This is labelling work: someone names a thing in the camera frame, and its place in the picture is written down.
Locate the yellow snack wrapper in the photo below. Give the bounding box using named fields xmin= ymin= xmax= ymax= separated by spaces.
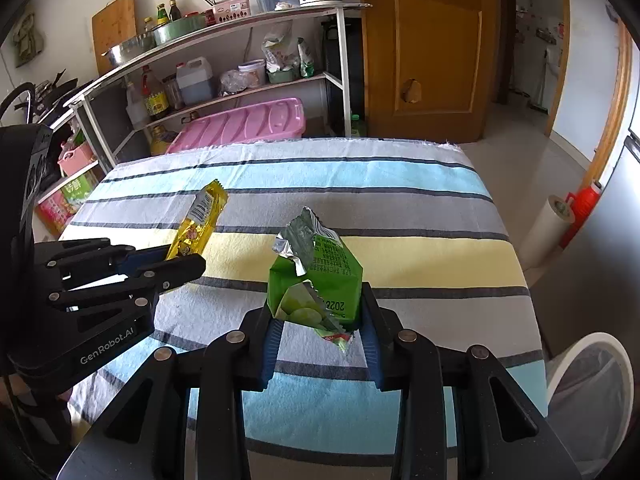
xmin=165 ymin=179 xmax=229 ymax=261

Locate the clear bag of food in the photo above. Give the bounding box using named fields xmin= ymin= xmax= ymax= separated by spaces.
xmin=219 ymin=70 xmax=249 ymax=97

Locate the red bottle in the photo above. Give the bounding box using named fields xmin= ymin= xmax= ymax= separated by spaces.
xmin=560 ymin=183 xmax=603 ymax=248

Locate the pink utensil box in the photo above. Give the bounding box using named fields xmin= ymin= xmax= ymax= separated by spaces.
xmin=212 ymin=0 xmax=252 ymax=25

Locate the glass jar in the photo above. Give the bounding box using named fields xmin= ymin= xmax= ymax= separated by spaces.
xmin=162 ymin=75 xmax=185 ymax=111

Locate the green white food bag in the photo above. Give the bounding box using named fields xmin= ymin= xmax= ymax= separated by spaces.
xmin=296 ymin=36 xmax=317 ymax=78

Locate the white metal shelf rack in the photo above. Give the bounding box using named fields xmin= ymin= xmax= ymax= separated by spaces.
xmin=35 ymin=2 xmax=373 ymax=241

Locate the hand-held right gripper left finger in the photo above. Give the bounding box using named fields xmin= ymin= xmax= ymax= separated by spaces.
xmin=60 ymin=305 xmax=286 ymax=480

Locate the clear jar with white lid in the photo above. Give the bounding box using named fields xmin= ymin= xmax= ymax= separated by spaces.
xmin=238 ymin=59 xmax=267 ymax=88

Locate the brown wooden door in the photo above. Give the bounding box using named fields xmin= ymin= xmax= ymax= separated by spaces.
xmin=357 ymin=0 xmax=501 ymax=142

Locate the pink plastic basket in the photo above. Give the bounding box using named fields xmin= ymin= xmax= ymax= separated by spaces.
xmin=57 ymin=140 xmax=98 ymax=177

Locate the white round trash bin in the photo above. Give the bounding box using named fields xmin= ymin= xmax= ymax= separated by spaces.
xmin=545 ymin=331 xmax=636 ymax=478

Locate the white plastic food bag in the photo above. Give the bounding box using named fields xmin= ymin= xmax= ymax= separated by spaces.
xmin=261 ymin=34 xmax=299 ymax=73

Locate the clear plastic bottle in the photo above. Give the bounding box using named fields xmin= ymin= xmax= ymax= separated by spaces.
xmin=125 ymin=80 xmax=151 ymax=131

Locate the yellow cooking oil bottle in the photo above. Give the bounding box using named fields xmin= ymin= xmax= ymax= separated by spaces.
xmin=150 ymin=125 xmax=178 ymax=157

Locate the hanging grey cloth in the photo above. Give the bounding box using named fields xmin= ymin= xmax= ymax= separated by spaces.
xmin=12 ymin=10 xmax=43 ymax=68

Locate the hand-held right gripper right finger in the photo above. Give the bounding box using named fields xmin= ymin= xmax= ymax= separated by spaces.
xmin=357 ymin=282 xmax=583 ymax=480

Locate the pink plastic lid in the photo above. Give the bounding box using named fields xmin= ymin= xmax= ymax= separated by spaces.
xmin=165 ymin=97 xmax=306 ymax=153

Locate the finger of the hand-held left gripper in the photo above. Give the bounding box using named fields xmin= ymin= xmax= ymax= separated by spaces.
xmin=32 ymin=237 xmax=173 ymax=291
xmin=47 ymin=254 xmax=207 ymax=311

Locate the clear plastic bin liner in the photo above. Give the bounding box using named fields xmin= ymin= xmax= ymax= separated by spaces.
xmin=547 ymin=345 xmax=626 ymax=476

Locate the green plastic basket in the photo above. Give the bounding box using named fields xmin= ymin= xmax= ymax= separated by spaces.
xmin=266 ymin=67 xmax=307 ymax=85

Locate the white jerrycan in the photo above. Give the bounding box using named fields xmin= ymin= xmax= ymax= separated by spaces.
xmin=176 ymin=56 xmax=215 ymax=107

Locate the silver refrigerator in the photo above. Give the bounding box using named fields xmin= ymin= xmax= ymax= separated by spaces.
xmin=530 ymin=130 xmax=640 ymax=361

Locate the cream paper roll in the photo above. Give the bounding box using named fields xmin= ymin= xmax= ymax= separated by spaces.
xmin=520 ymin=195 xmax=576 ymax=268

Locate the striped cloth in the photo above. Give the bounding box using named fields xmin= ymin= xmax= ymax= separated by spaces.
xmin=57 ymin=137 xmax=548 ymax=480

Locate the colourful printed box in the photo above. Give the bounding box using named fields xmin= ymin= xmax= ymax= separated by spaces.
xmin=37 ymin=167 xmax=101 ymax=236

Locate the oil bottle with yellow label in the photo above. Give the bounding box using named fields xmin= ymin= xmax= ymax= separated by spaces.
xmin=141 ymin=65 xmax=170 ymax=121

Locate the green metal basin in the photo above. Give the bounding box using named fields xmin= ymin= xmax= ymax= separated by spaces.
xmin=152 ymin=14 xmax=207 ymax=47

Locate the wooden cutting board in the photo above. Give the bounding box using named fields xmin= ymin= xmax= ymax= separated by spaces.
xmin=91 ymin=0 xmax=137 ymax=76

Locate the steel bowl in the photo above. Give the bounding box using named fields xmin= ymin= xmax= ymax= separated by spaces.
xmin=101 ymin=30 xmax=158 ymax=67

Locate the green snack packet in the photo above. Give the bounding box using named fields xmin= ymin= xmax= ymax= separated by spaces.
xmin=266 ymin=206 xmax=363 ymax=356

